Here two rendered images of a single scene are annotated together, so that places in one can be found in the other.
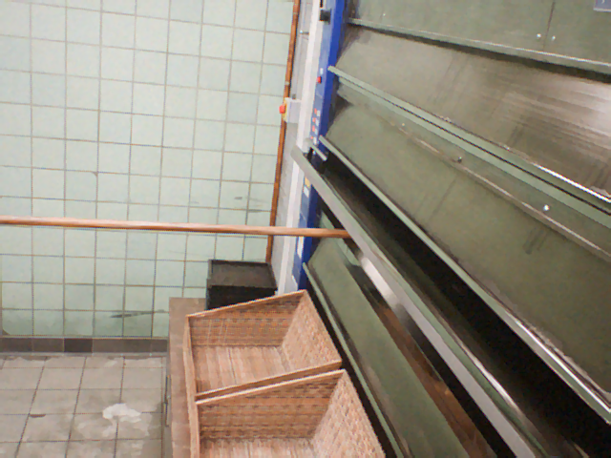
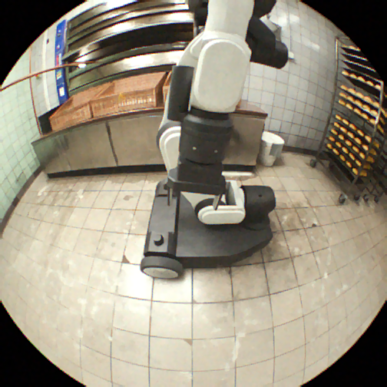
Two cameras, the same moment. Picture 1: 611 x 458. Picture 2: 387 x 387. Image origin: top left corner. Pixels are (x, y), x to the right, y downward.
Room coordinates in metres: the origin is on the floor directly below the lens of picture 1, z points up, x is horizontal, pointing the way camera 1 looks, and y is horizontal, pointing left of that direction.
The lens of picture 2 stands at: (0.69, 1.20, 0.82)
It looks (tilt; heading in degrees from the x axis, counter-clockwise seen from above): 43 degrees down; 284
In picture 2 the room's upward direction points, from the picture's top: straight up
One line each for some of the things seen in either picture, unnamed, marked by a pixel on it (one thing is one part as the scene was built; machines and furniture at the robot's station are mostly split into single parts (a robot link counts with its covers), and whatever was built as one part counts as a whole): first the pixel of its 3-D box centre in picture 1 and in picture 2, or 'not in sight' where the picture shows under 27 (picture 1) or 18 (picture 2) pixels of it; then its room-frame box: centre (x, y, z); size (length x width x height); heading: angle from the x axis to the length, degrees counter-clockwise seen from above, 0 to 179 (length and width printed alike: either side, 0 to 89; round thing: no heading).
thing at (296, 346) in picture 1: (255, 354); (80, 104); (2.11, 0.12, 0.72); 0.56 x 0.49 x 0.28; 15
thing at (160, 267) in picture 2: not in sight; (160, 269); (0.89, 0.99, 0.10); 0.20 x 0.05 x 0.20; 14
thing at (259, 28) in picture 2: not in sight; (240, 38); (0.67, 0.66, 0.97); 0.28 x 0.13 x 0.18; 14
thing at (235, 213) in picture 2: not in sight; (219, 201); (0.69, 0.67, 0.28); 0.21 x 0.20 x 0.13; 14
